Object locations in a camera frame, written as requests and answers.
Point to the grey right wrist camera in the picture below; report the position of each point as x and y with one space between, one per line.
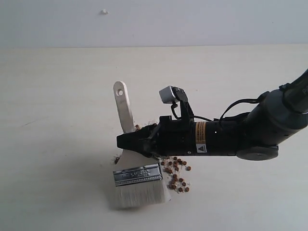
176 96

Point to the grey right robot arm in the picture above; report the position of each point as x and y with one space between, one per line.
253 135

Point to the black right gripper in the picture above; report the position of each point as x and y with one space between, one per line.
167 138

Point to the wooden paint brush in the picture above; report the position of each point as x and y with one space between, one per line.
138 180

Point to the brown and white granule pile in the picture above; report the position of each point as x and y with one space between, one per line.
171 174

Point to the white wall plug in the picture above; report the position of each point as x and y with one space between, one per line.
104 12

